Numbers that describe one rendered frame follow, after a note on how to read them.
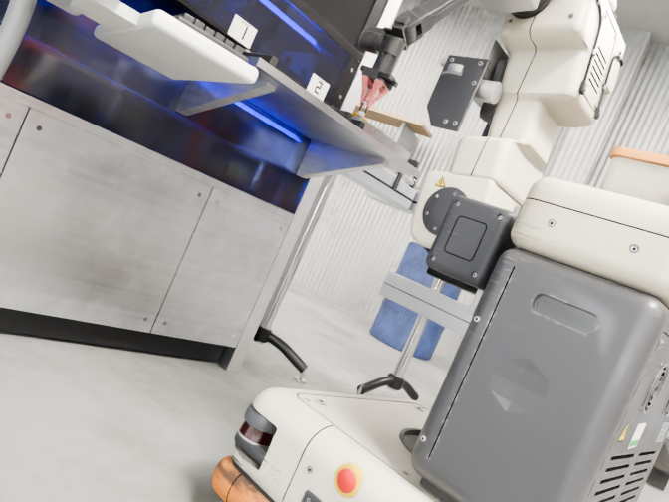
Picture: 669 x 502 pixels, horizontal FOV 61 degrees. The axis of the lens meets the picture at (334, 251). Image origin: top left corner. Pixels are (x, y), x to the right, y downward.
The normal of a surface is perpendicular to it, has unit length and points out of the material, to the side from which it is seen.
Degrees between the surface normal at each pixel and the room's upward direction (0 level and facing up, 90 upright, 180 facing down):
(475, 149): 90
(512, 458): 90
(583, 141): 90
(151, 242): 90
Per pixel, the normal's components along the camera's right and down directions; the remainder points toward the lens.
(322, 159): -0.61, -0.25
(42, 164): 0.68, 0.32
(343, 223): -0.40, -0.15
